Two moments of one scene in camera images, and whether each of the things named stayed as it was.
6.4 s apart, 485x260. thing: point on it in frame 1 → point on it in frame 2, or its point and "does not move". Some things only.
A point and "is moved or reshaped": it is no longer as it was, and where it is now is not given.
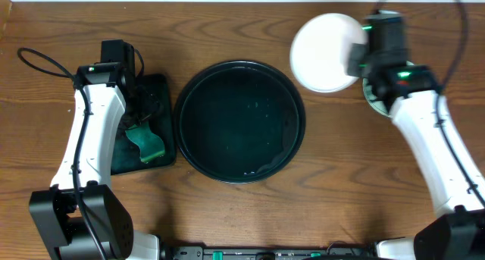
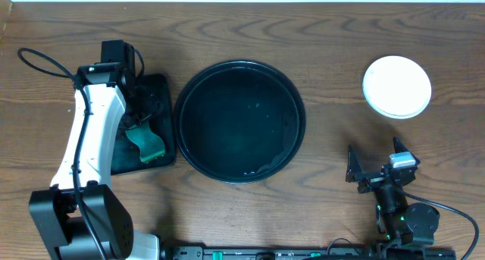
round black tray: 239,121 does not move
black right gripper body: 366,64 → 377,180
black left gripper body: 136,114 does not move
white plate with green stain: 320,49 is moved or reshaped
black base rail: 333,252 does not move
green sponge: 151,145 does not move
